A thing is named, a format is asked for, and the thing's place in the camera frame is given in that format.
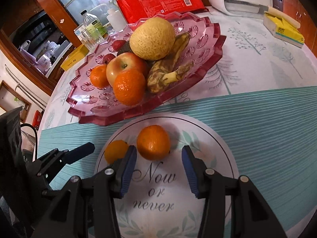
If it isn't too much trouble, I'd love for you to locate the small yellow-orange mandarin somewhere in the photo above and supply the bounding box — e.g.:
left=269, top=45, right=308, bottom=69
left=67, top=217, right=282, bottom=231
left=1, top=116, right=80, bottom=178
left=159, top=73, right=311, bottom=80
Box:
left=104, top=140, right=129, bottom=164

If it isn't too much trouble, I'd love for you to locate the small orange kumquat front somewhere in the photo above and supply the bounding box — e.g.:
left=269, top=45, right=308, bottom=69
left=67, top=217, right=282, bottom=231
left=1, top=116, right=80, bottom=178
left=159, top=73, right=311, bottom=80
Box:
left=90, top=64, right=110, bottom=89

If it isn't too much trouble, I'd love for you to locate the large orange mandarin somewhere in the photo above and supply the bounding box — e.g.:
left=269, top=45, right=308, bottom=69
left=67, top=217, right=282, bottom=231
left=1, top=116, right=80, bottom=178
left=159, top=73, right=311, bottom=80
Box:
left=113, top=68, right=146, bottom=106

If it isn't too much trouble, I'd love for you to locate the red apple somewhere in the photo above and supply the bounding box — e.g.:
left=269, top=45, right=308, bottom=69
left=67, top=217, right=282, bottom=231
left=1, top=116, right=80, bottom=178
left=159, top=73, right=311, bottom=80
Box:
left=106, top=53, right=149, bottom=86

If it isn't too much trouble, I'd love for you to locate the dark avocado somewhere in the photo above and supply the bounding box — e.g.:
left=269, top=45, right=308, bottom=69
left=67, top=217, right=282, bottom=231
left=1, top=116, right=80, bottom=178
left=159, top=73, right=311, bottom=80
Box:
left=116, top=41, right=133, bottom=56

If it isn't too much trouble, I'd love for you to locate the spotted ripe banana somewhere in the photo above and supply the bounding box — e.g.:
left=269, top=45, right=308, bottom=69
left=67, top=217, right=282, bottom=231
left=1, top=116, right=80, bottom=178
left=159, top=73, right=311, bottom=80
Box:
left=147, top=33, right=193, bottom=94

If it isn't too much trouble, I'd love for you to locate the yellow pear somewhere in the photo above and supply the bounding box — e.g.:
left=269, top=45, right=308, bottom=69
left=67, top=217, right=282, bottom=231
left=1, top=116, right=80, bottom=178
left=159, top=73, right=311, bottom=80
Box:
left=129, top=17, right=176, bottom=61

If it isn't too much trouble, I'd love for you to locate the red pot on floor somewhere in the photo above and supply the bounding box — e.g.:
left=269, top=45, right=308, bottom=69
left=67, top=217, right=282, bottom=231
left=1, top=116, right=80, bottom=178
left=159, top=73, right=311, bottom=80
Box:
left=32, top=110, right=42, bottom=130

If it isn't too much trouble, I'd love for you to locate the white printed round plate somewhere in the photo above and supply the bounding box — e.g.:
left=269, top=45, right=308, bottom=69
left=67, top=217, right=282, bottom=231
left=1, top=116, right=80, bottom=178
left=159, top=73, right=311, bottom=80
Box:
left=105, top=112, right=239, bottom=237

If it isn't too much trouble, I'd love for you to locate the pink glass fruit bowl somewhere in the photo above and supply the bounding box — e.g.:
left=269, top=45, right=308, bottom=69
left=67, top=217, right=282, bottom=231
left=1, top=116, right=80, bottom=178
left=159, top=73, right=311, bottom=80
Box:
left=65, top=11, right=227, bottom=126

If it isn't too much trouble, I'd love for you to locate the teal patterned tablecloth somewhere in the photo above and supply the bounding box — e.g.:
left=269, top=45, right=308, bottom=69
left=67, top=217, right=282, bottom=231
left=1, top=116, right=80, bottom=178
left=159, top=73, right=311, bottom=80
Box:
left=38, top=9, right=316, bottom=237

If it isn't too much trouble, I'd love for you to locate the yellow cardboard box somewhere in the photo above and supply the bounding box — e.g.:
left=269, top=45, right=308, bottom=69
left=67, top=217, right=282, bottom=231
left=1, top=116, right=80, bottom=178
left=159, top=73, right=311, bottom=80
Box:
left=61, top=45, right=89, bottom=71

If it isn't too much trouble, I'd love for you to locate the clear drinking glass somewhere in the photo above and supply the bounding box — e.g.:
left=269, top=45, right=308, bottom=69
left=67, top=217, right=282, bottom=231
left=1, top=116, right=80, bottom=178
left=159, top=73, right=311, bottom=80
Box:
left=81, top=29, right=104, bottom=52

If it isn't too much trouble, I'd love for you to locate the small white carton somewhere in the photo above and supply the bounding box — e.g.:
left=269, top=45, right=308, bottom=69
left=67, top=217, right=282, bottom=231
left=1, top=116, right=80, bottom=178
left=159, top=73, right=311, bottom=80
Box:
left=74, top=24, right=85, bottom=41

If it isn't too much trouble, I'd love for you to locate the clear plastic bottle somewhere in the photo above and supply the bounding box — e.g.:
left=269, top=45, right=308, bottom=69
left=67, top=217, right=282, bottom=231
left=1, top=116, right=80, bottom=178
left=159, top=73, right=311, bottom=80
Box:
left=81, top=10, right=107, bottom=38

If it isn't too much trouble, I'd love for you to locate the white squeeze bottle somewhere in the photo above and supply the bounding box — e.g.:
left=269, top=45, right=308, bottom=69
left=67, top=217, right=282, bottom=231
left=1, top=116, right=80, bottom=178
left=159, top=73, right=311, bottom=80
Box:
left=107, top=9, right=127, bottom=32

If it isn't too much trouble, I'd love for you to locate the yellow tissue pack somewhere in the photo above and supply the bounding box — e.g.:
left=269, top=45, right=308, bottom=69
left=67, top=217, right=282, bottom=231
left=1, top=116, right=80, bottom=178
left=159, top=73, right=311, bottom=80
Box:
left=263, top=7, right=305, bottom=48

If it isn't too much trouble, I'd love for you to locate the black cable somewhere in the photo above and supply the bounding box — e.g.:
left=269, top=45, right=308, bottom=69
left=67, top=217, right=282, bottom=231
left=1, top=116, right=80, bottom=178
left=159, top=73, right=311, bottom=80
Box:
left=19, top=122, right=39, bottom=162

